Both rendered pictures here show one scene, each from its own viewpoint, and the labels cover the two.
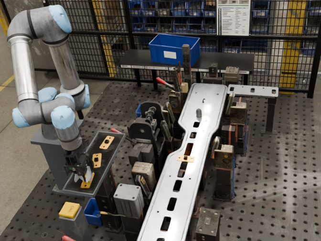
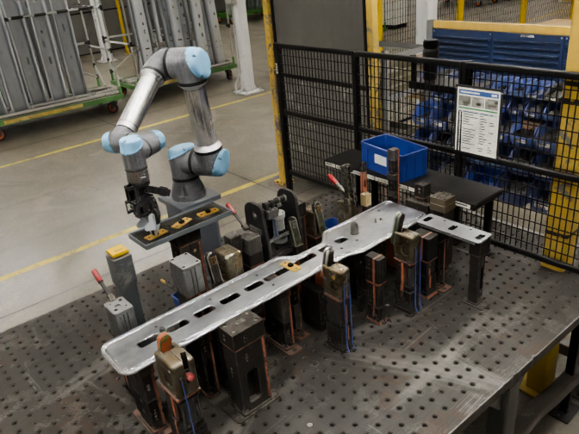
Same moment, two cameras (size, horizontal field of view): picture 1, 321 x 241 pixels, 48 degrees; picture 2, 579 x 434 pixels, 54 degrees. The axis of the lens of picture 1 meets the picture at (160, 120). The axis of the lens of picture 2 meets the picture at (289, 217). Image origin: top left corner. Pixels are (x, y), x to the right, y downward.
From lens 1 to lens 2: 1.07 m
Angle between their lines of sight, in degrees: 29
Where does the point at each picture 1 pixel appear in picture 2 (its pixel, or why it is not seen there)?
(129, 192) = (185, 261)
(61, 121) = (123, 145)
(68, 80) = (198, 134)
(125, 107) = not seen: hidden behind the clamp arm
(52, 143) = (172, 204)
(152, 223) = (193, 306)
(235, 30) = (478, 147)
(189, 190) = (260, 294)
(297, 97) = (564, 278)
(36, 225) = not seen: hidden behind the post
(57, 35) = (187, 77)
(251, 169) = (404, 333)
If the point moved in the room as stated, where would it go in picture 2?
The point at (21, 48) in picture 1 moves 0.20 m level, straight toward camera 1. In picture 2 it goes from (145, 80) to (123, 94)
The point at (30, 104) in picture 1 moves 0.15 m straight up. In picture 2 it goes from (121, 131) to (111, 88)
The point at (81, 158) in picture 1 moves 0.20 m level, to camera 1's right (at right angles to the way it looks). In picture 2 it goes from (144, 200) to (190, 207)
